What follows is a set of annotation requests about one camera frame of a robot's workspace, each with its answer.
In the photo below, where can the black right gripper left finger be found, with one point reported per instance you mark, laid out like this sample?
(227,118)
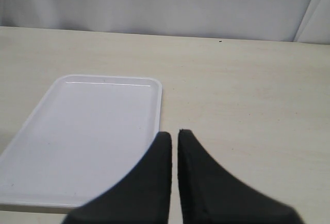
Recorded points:
(142,196)

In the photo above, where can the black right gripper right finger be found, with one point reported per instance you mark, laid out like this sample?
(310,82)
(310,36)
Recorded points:
(210,194)

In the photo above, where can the white plastic tray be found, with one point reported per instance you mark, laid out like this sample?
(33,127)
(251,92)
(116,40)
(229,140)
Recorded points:
(84,136)

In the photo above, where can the white backdrop cloth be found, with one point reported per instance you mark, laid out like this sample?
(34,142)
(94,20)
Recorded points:
(274,20)

